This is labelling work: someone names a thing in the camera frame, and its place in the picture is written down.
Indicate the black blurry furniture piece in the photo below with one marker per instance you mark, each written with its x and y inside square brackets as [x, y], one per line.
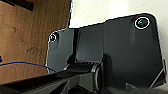
[18, 4]

